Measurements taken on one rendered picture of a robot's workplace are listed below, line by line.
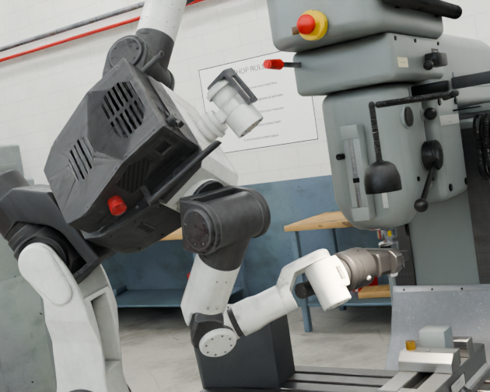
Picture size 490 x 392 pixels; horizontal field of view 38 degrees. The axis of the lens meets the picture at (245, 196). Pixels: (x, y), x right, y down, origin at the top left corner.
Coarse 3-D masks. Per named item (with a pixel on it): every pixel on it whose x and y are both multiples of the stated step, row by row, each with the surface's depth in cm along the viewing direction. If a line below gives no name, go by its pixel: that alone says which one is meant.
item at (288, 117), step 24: (216, 72) 692; (240, 72) 677; (264, 72) 663; (288, 72) 650; (264, 96) 667; (288, 96) 653; (312, 96) 640; (264, 120) 670; (288, 120) 657; (312, 120) 643; (240, 144) 688; (264, 144) 673; (288, 144) 660
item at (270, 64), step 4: (268, 60) 149; (272, 60) 149; (276, 60) 151; (280, 60) 152; (264, 64) 149; (268, 64) 148; (272, 64) 149; (276, 64) 150; (280, 64) 151; (284, 64) 154; (288, 64) 155; (292, 64) 157; (296, 64) 158; (300, 64) 160; (268, 68) 149; (272, 68) 150; (276, 68) 151; (280, 68) 152
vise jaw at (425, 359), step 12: (420, 348) 163; (432, 348) 161; (444, 348) 160; (456, 348) 159; (408, 360) 160; (420, 360) 159; (432, 360) 157; (444, 360) 156; (456, 360) 157; (432, 372) 157; (444, 372) 155
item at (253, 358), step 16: (256, 336) 184; (272, 336) 183; (288, 336) 192; (240, 352) 187; (256, 352) 185; (272, 352) 183; (288, 352) 191; (208, 368) 191; (224, 368) 189; (240, 368) 187; (256, 368) 185; (272, 368) 183; (288, 368) 190; (208, 384) 192; (224, 384) 190; (240, 384) 188; (256, 384) 186; (272, 384) 184
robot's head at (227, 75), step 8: (224, 72) 143; (232, 72) 145; (216, 80) 145; (224, 80) 145; (232, 80) 143; (240, 80) 146; (208, 88) 146; (216, 88) 144; (240, 88) 144; (248, 88) 146; (208, 96) 145; (248, 96) 144; (248, 104) 143
